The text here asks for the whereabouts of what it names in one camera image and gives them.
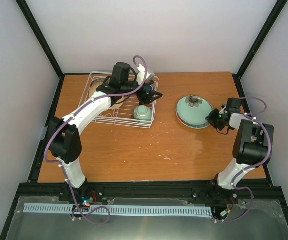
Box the dark blue ceramic mug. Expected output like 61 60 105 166
143 85 153 95

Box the pale green ceramic bowl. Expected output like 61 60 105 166
132 105 152 121

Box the red rimmed plate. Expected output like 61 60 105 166
176 104 212 129

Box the cream bird pattern plate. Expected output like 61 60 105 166
88 78 124 109

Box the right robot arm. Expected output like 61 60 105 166
206 98 274 192

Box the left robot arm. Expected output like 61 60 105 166
44 62 162 202

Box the white wire dish rack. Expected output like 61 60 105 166
79 71 156 129

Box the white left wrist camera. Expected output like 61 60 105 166
136 64 155 85

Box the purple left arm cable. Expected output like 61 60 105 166
44 55 149 225

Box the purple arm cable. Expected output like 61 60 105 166
44 55 149 225
211 96 268 223

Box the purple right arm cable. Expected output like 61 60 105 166
211 96 268 223

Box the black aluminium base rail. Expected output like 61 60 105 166
15 180 286 206

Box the black enclosure frame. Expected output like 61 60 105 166
0 0 288 240

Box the light blue slotted cable duct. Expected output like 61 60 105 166
22 203 212 218

